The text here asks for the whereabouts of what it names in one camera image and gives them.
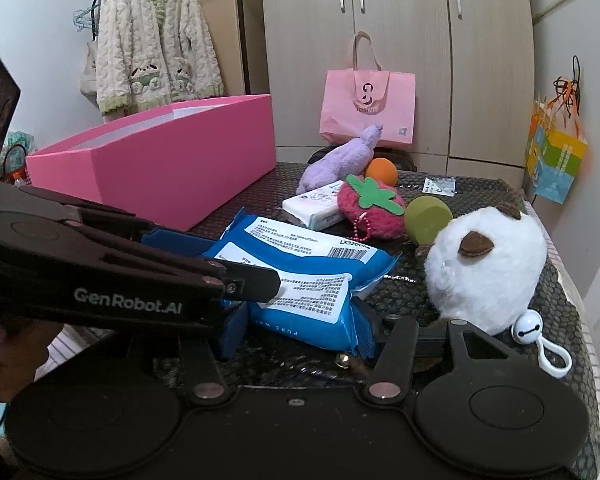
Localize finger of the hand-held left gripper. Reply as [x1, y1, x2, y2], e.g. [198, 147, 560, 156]
[15, 186, 217, 258]
[0, 209, 282, 305]

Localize orange ball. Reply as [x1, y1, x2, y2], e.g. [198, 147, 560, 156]
[365, 158, 399, 187]

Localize white round-head keychain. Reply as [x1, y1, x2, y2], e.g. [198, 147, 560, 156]
[511, 310, 573, 378]

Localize pink shopping bag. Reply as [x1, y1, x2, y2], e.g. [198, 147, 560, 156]
[320, 31, 417, 147]

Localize white tote bag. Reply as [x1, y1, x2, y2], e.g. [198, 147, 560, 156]
[79, 40, 101, 108]

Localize black and orange ribbons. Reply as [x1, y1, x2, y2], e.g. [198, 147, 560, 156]
[552, 55, 586, 121]

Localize purple plush toy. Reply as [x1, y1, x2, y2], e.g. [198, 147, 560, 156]
[296, 123, 384, 196]

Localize green patterned packet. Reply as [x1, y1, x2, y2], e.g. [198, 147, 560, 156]
[4, 130, 34, 155]

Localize light blue clothes hangers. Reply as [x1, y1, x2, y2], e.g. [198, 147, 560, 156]
[72, 2, 101, 33]

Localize pink cardboard box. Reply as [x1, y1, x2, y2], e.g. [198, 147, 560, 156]
[25, 94, 277, 232]

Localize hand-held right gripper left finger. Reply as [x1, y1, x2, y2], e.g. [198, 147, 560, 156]
[125, 305, 251, 407]

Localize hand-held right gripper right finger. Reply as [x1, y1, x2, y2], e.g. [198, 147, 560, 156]
[354, 305, 522, 404]

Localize white tissue pack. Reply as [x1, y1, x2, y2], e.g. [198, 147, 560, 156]
[282, 180, 348, 228]

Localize small white sachet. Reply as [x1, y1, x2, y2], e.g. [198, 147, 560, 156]
[422, 176, 457, 197]

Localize beige wooden wardrobe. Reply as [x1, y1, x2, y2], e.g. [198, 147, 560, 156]
[259, 0, 536, 181]

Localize green ball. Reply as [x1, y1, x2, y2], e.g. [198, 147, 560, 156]
[405, 195, 454, 247]

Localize cream fuzzy cardigan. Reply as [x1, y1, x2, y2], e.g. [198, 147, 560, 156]
[94, 0, 226, 123]

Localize blue wet wipes pack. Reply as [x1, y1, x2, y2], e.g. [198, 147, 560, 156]
[200, 207, 403, 359]

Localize black woven table mat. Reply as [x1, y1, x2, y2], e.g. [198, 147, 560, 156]
[160, 160, 600, 461]

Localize colourful paper gift bag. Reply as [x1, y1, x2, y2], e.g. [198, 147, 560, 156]
[525, 101, 588, 205]

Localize person's left hand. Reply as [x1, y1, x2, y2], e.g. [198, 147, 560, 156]
[0, 306, 64, 404]

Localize white round plush toy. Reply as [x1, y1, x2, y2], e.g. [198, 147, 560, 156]
[337, 202, 548, 376]

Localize red strawberry plush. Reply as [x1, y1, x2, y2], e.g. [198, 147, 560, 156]
[337, 174, 407, 244]

